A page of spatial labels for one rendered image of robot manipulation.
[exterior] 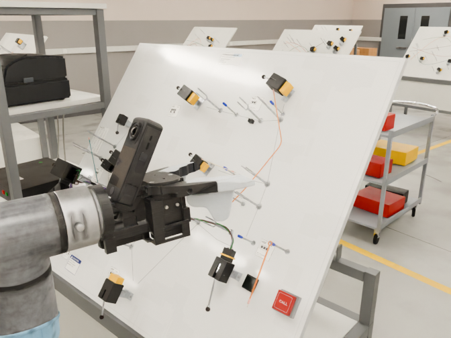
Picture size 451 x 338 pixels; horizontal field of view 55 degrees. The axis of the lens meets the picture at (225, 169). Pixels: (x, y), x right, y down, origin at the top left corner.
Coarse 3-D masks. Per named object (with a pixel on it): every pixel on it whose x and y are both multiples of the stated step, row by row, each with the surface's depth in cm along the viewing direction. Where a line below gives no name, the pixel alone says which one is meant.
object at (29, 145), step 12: (12, 36) 427; (24, 36) 402; (0, 48) 431; (12, 48) 407; (24, 48) 384; (12, 132) 401; (24, 132) 401; (0, 144) 366; (24, 144) 378; (36, 144) 385; (0, 156) 368; (24, 156) 381; (36, 156) 388; (48, 156) 390
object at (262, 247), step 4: (264, 240) 123; (260, 244) 123; (264, 244) 123; (260, 248) 123; (264, 248) 122; (272, 248) 121; (256, 252) 123; (260, 252) 123; (264, 252) 122; (268, 252) 121; (260, 256) 122; (268, 256) 121; (268, 260) 120
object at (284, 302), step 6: (282, 294) 111; (288, 294) 110; (276, 300) 111; (282, 300) 110; (288, 300) 109; (294, 300) 109; (276, 306) 111; (282, 306) 110; (288, 306) 109; (282, 312) 109; (288, 312) 108
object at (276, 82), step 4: (264, 76) 137; (272, 76) 132; (276, 76) 132; (280, 76) 131; (268, 80) 133; (272, 80) 132; (276, 80) 131; (280, 80) 130; (284, 80) 129; (268, 84) 132; (272, 84) 131; (276, 84) 130; (280, 84) 130; (272, 88) 132; (276, 88) 130; (280, 88) 130; (276, 92) 134; (280, 92) 131; (292, 92) 137; (284, 96) 137; (288, 96) 138; (284, 100) 138
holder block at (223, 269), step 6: (216, 258) 119; (216, 264) 118; (222, 264) 117; (228, 264) 117; (234, 264) 120; (210, 270) 119; (222, 270) 116; (228, 270) 118; (216, 276) 117; (222, 276) 117; (228, 276) 119
